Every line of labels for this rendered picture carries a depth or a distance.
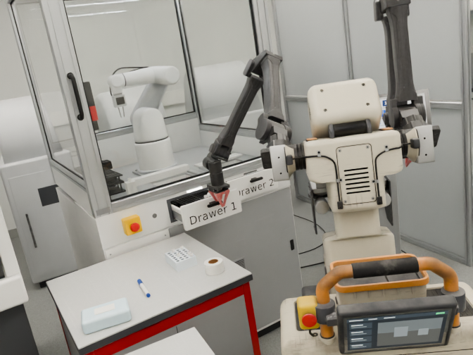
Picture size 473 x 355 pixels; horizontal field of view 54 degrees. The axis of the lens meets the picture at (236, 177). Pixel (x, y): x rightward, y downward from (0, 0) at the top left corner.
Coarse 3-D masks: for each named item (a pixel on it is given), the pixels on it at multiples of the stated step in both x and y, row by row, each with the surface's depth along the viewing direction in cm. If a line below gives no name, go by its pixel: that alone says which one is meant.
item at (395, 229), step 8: (392, 176) 240; (392, 184) 242; (392, 192) 243; (392, 200) 244; (384, 208) 246; (392, 208) 245; (384, 216) 248; (384, 224) 249; (392, 232) 249; (400, 240) 249; (400, 248) 251
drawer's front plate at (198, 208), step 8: (232, 192) 208; (200, 200) 201; (208, 200) 202; (232, 200) 209; (240, 200) 211; (184, 208) 197; (192, 208) 199; (200, 208) 201; (208, 208) 203; (216, 208) 205; (232, 208) 209; (240, 208) 212; (184, 216) 197; (200, 216) 201; (208, 216) 203; (216, 216) 206; (224, 216) 208; (184, 224) 198; (200, 224) 202
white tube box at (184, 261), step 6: (168, 252) 185; (174, 252) 184; (180, 252) 183; (186, 252) 182; (168, 258) 181; (174, 258) 180; (180, 258) 179; (186, 258) 178; (192, 258) 177; (174, 264) 176; (180, 264) 175; (186, 264) 176; (192, 264) 177; (180, 270) 175
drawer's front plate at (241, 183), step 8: (248, 176) 228; (256, 176) 231; (264, 176) 233; (272, 176) 236; (232, 184) 224; (240, 184) 227; (248, 184) 229; (256, 184) 232; (264, 184) 234; (272, 184) 237; (240, 192) 227; (256, 192) 232
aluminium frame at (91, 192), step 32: (256, 0) 218; (64, 32) 177; (256, 32) 221; (64, 64) 179; (32, 96) 257; (64, 96) 181; (96, 160) 191; (256, 160) 231; (96, 192) 193; (160, 192) 208
